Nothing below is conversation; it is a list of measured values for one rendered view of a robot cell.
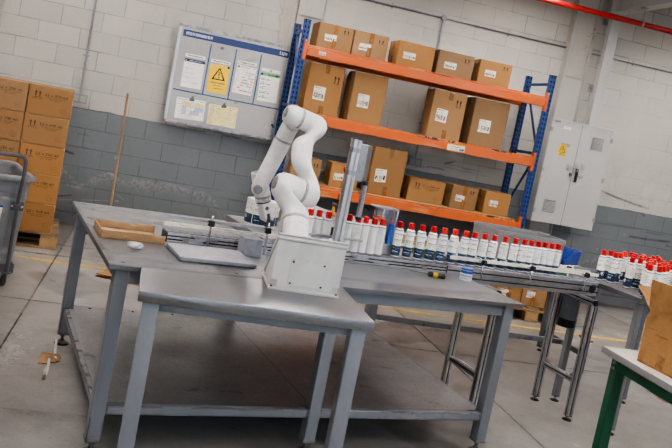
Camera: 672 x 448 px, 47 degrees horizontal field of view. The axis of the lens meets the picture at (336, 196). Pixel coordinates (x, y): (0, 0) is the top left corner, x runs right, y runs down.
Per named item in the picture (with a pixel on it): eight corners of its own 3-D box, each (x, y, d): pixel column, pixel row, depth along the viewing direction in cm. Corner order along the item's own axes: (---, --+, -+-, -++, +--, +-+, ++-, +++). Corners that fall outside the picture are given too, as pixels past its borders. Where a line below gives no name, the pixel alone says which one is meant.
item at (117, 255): (388, 244, 536) (388, 241, 536) (523, 308, 401) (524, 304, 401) (71, 204, 446) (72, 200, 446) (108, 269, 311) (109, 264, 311)
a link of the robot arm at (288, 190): (314, 220, 347) (315, 177, 361) (278, 207, 339) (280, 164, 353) (300, 232, 355) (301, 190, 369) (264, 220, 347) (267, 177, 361)
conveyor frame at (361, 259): (436, 268, 460) (438, 260, 459) (446, 273, 450) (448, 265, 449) (160, 237, 389) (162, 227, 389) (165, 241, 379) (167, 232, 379)
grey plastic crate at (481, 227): (533, 257, 629) (539, 231, 627) (560, 269, 591) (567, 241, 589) (467, 247, 611) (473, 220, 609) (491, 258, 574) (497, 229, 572)
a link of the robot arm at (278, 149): (289, 147, 383) (262, 200, 391) (292, 141, 399) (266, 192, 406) (272, 139, 383) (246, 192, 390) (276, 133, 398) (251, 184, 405)
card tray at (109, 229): (153, 233, 395) (155, 225, 395) (164, 244, 372) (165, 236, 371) (93, 226, 382) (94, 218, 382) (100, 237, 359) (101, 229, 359)
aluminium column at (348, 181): (334, 263, 411) (359, 138, 405) (337, 265, 407) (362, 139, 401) (326, 262, 410) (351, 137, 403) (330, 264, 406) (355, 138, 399)
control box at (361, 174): (366, 180, 420) (373, 146, 418) (361, 181, 403) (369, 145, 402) (348, 176, 422) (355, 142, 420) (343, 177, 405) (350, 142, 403)
